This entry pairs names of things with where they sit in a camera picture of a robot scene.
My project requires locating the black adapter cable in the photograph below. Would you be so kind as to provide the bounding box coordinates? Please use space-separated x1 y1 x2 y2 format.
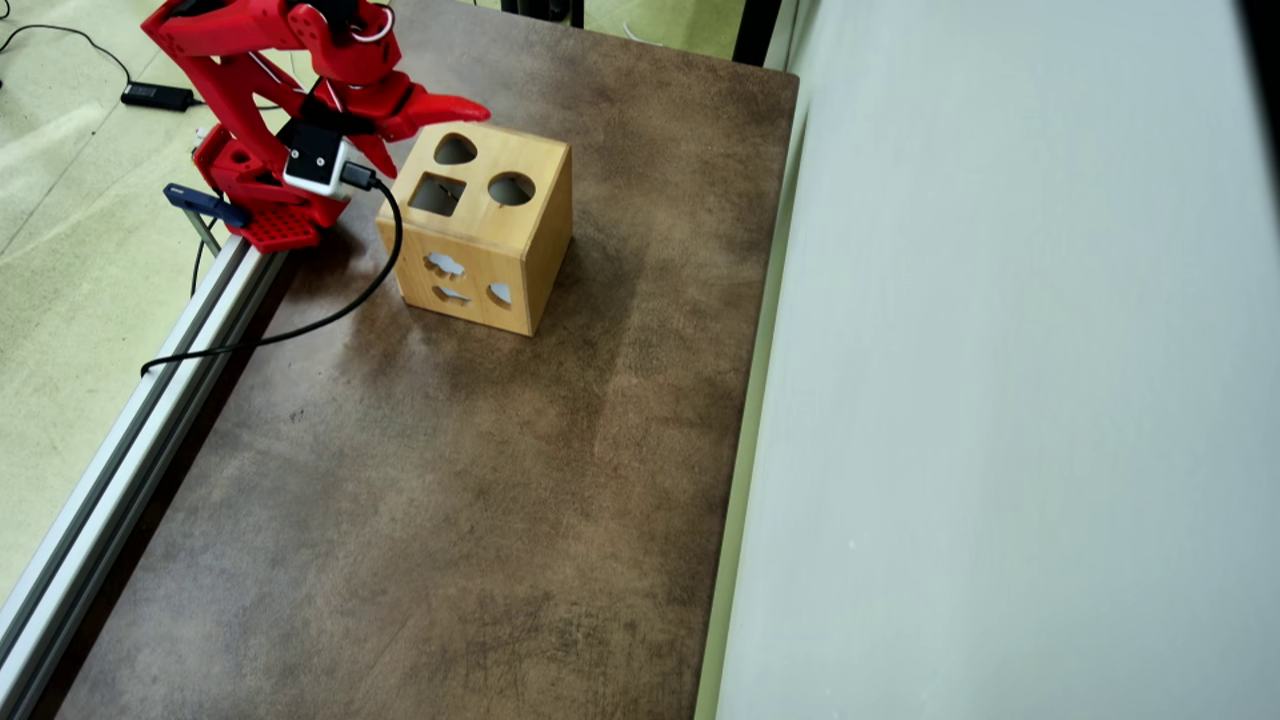
0 22 136 91

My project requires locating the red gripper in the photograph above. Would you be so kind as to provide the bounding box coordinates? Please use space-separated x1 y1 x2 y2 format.
299 66 491 182

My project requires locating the black power adapter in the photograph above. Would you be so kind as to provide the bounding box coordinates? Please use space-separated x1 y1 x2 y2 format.
121 82 195 112

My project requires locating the black floor object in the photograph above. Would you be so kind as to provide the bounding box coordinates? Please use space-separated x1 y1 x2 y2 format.
500 0 586 23

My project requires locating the blue clamp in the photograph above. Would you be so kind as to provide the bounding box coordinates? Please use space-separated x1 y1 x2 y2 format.
163 183 251 256

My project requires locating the aluminium profile rail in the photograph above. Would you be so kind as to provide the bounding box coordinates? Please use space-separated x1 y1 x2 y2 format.
0 232 291 720

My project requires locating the red robot base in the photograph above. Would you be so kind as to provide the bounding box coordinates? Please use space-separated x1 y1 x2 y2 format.
192 125 353 253

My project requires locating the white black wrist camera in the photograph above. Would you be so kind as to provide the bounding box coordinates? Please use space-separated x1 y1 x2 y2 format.
283 119 352 198

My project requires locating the black metal post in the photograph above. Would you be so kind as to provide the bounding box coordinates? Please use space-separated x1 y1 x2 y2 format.
733 0 783 67

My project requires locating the wooden shape sorter box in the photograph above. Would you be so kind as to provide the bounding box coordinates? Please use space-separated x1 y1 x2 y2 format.
376 120 574 337

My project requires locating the black camera cable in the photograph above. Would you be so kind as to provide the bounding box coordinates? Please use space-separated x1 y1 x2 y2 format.
140 162 405 377

